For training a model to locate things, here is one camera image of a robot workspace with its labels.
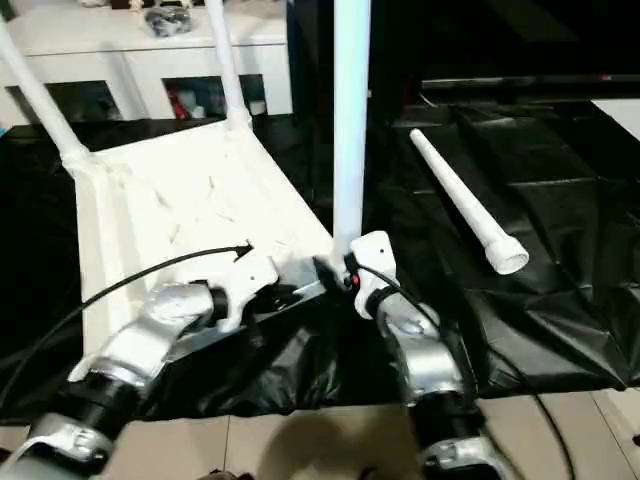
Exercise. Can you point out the white plastic table leg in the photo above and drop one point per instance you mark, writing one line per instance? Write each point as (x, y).
(350, 125)
(227, 65)
(42, 100)
(460, 192)

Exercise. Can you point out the white plastic table top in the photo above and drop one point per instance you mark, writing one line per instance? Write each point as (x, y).
(165, 170)

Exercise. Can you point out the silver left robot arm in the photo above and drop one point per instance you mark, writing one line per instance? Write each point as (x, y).
(145, 340)

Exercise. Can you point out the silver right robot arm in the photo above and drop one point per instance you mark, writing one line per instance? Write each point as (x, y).
(425, 365)

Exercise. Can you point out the dark brown round object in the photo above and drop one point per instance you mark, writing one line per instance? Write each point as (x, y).
(225, 475)

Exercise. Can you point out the black work mat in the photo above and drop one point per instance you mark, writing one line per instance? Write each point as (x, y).
(550, 225)

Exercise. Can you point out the black low shelf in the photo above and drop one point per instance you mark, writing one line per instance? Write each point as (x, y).
(500, 84)

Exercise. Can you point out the white cabinet with glass doors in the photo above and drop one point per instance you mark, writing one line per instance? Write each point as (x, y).
(200, 60)

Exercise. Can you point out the clear bag of dark parts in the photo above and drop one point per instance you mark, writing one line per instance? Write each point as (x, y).
(167, 22)

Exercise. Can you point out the white flat panel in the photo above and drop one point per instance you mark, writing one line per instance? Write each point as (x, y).
(620, 112)

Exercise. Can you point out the small beige figurine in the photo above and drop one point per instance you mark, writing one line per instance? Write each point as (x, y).
(135, 5)

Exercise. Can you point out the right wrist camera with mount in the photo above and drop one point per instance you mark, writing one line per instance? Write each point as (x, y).
(375, 250)

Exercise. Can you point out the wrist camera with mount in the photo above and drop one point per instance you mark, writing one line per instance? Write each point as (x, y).
(375, 250)
(250, 272)

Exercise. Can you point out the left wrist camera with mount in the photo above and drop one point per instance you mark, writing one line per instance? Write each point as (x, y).
(250, 272)

